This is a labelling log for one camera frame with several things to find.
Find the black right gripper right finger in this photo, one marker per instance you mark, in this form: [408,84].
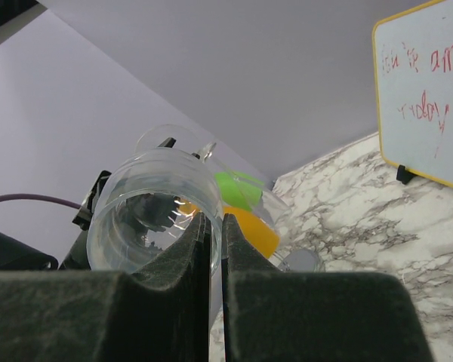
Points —
[273,315]

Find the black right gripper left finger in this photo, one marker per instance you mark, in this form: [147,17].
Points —
[160,313]

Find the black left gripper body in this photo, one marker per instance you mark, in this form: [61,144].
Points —
[77,258]

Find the orange plastic goblet front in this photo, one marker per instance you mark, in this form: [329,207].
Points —
[256,231]

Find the clear wine glass front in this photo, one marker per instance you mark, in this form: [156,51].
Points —
[162,163]

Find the clear wine glass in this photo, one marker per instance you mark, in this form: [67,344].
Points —
[162,163]
[270,208]

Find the green plastic wine glass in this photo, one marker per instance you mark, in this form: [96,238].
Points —
[239,189]

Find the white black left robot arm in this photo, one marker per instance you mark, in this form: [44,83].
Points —
[15,249]

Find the chrome wine glass rack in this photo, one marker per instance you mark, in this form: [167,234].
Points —
[302,260]

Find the yellow framed whiteboard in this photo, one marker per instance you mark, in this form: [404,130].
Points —
[413,75]

